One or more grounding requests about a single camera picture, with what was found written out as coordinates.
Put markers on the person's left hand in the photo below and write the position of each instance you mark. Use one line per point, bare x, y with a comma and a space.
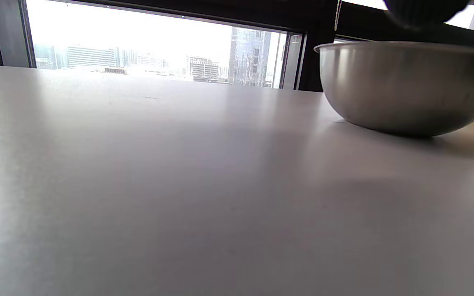
424, 12

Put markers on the stainless steel mixing bowl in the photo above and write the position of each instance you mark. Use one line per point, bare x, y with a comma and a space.
405, 86

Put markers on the black window frame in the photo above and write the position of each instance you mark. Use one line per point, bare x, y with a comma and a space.
319, 16

